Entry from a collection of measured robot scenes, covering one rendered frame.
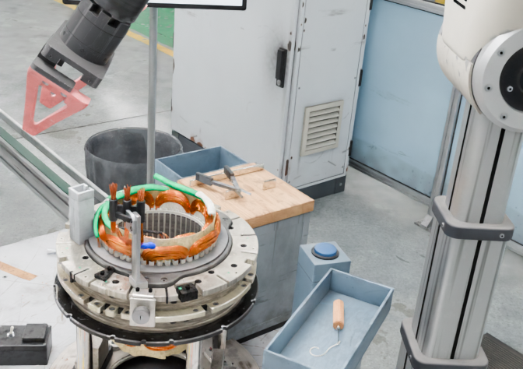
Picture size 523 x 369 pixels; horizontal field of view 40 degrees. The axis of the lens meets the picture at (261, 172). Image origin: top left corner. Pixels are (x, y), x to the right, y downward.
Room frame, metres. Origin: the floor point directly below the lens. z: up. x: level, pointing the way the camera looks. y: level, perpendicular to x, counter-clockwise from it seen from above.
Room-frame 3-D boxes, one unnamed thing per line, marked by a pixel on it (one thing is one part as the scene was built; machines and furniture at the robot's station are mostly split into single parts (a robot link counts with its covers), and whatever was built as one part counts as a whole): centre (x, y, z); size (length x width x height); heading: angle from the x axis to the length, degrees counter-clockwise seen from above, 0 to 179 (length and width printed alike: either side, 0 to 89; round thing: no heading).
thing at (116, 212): (0.88, 0.18, 1.21); 0.04 x 0.04 x 0.03; 44
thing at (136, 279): (0.87, 0.16, 1.15); 0.03 x 0.02 x 0.12; 36
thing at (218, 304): (0.92, 0.03, 1.05); 0.09 x 0.04 x 0.01; 134
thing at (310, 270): (1.12, -0.13, 0.91); 0.07 x 0.07 x 0.25; 21
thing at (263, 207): (1.28, 0.03, 1.05); 0.20 x 0.19 x 0.02; 39
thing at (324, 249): (1.12, -0.13, 1.04); 0.04 x 0.04 x 0.01
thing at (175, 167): (1.39, 0.13, 0.92); 0.17 x 0.11 x 0.28; 129
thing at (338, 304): (0.93, -0.14, 1.03); 0.06 x 0.02 x 0.02; 177
